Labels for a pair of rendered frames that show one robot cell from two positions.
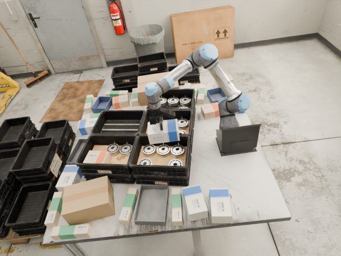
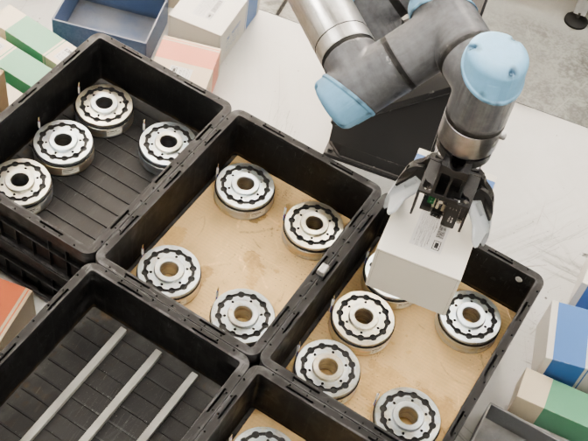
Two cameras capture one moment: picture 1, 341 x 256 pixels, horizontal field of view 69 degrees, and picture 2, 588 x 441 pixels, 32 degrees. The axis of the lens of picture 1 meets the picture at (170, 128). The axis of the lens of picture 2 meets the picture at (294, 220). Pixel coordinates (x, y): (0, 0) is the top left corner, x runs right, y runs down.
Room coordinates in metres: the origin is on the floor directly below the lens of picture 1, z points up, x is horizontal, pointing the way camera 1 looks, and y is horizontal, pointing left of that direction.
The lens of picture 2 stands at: (1.27, 1.00, 2.25)
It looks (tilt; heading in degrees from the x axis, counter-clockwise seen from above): 52 degrees down; 279
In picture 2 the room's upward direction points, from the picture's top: 12 degrees clockwise
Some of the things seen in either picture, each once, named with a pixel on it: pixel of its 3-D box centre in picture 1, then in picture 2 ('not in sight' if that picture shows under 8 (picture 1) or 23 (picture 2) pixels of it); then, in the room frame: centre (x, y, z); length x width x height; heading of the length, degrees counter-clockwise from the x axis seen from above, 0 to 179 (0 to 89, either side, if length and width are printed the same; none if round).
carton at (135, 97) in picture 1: (135, 96); not in sight; (2.20, 0.31, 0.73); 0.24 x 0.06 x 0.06; 179
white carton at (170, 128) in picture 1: (163, 131); (431, 229); (1.22, 0.05, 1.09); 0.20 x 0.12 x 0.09; 87
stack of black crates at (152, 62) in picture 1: (154, 73); not in sight; (3.24, 0.11, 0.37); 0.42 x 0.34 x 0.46; 87
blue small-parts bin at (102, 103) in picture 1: (102, 104); not in sight; (2.14, 0.66, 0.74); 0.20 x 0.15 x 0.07; 162
